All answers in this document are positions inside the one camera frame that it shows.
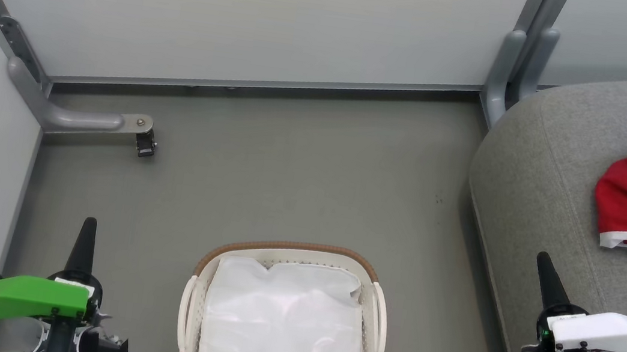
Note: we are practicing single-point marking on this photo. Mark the white garment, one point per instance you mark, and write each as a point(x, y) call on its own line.
point(281, 329)

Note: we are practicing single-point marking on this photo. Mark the black caster wheel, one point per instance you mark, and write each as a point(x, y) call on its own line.
point(145, 145)

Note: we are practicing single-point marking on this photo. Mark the grey partition foot with caster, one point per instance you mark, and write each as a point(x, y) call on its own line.
point(72, 119)

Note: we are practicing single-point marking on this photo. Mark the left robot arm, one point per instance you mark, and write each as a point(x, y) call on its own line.
point(60, 342)

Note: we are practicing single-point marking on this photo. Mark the grey curved partition foot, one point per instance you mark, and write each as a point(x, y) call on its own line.
point(537, 60)
point(504, 62)

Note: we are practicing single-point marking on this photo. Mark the white laundry basket brown rim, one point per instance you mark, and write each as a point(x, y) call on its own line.
point(193, 305)

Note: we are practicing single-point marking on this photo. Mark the grey metal hinge bracket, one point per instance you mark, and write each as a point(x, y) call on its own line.
point(16, 43)

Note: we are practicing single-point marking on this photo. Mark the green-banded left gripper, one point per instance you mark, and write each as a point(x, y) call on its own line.
point(25, 295)

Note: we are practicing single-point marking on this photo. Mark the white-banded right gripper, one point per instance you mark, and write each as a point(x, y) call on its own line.
point(602, 332)

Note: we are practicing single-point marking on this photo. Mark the grey fabric sofa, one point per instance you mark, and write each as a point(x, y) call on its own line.
point(544, 170)

